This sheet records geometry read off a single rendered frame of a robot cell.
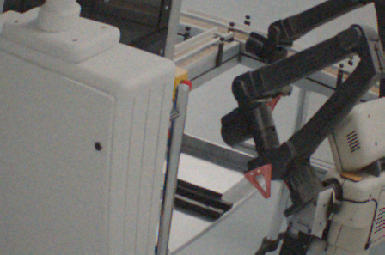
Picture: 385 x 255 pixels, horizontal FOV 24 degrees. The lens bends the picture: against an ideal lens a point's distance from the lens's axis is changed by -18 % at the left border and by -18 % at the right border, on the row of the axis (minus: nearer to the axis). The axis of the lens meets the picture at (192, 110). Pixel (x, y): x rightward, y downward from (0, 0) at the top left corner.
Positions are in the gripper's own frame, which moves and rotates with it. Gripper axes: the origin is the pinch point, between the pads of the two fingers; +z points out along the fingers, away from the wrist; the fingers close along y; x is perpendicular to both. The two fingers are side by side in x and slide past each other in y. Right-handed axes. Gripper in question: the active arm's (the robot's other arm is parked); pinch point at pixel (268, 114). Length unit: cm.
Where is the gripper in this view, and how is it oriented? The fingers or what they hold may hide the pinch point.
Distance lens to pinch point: 291.4
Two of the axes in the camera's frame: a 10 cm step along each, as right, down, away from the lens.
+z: -1.3, 9.0, 4.2
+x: -4.8, 3.1, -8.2
